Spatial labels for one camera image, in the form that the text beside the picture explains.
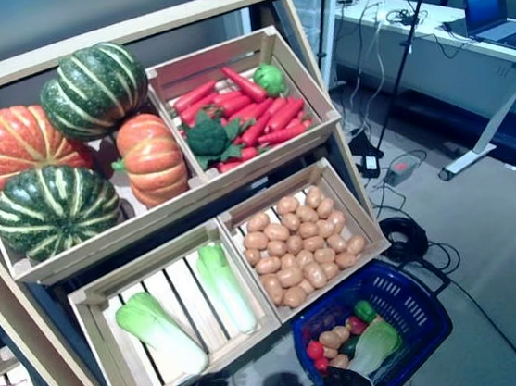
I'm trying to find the blue plastic shopping basket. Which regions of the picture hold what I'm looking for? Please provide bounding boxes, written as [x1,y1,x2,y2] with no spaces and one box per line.
[283,253,460,386]

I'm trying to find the dark green cucumber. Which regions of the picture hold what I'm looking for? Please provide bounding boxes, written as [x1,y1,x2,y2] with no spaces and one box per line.
[337,334,364,360]

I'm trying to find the red apple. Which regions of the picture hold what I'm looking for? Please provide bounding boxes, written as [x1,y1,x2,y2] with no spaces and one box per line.
[345,314,370,337]

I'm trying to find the wide napa cabbage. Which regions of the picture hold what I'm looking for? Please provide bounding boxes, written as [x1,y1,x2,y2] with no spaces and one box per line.
[112,283,211,384]

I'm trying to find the small green bell pepper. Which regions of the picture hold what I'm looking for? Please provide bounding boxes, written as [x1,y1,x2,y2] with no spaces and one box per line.
[352,299,379,325]

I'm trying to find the slim napa cabbage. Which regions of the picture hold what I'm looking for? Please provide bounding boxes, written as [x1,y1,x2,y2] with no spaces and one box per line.
[193,239,261,341]

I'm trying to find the wooden crate with cabbages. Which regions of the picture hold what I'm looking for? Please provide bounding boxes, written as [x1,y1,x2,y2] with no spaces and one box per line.
[59,212,289,386]

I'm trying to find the wooden crate with pumpkins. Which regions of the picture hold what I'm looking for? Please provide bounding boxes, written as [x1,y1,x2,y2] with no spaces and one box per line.
[0,82,217,293]

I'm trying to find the wooden crate with potatoes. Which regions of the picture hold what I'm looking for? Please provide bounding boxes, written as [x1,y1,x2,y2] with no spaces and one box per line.
[210,150,400,331]

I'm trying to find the black power adapter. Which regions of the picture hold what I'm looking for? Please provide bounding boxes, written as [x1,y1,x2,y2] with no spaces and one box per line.
[359,153,381,180]

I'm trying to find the green striped pumpkin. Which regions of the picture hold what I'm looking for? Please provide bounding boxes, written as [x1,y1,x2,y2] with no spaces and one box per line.
[0,157,128,268]
[33,36,157,148]

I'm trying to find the small orange pumpkin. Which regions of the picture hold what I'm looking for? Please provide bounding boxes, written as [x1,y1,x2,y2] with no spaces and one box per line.
[106,108,194,214]

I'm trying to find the green broccoli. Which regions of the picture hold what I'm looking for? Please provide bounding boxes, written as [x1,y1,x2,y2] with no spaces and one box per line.
[181,106,250,173]

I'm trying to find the orange carrot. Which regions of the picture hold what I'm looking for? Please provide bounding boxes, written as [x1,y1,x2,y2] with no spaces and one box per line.
[256,123,308,147]
[170,80,221,112]
[237,109,278,149]
[220,62,269,107]
[214,93,255,119]
[260,97,309,134]

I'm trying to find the wooden crate with carrots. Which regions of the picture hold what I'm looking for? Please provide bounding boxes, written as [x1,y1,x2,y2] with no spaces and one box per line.
[141,19,347,190]

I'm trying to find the light green bell pepper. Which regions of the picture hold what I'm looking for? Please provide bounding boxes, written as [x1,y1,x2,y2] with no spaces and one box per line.
[250,60,290,100]

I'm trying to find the large orange pumpkin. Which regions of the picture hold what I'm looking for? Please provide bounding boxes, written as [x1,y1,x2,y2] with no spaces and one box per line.
[0,96,100,194]

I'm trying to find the black tripod stand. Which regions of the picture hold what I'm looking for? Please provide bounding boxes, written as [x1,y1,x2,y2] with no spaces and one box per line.
[359,0,462,158]

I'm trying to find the white desk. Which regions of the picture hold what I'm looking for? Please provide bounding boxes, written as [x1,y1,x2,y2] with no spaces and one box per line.
[331,0,516,192]

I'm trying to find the wooden display shelf stand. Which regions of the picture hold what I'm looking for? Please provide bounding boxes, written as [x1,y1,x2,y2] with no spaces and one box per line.
[0,0,409,386]

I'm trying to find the glass door cabinet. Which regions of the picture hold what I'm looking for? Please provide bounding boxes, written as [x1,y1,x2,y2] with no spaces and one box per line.
[238,0,354,93]

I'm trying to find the open laptop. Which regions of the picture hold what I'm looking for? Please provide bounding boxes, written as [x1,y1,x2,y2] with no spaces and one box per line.
[440,0,516,59]

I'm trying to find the coiled black cable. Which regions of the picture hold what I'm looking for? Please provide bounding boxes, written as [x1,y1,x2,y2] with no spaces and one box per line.
[377,213,432,265]

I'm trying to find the black floor cable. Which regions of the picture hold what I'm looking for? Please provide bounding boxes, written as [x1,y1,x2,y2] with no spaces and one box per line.
[427,260,516,386]

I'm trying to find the power strip with red switch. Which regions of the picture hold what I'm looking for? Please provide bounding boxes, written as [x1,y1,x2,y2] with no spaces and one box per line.
[381,154,419,188]

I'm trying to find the white hanging cable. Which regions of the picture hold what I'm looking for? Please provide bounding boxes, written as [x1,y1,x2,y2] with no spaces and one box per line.
[365,0,393,93]

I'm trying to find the black cable bundle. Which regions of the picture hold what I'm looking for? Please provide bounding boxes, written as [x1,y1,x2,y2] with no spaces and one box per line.
[383,0,432,30]

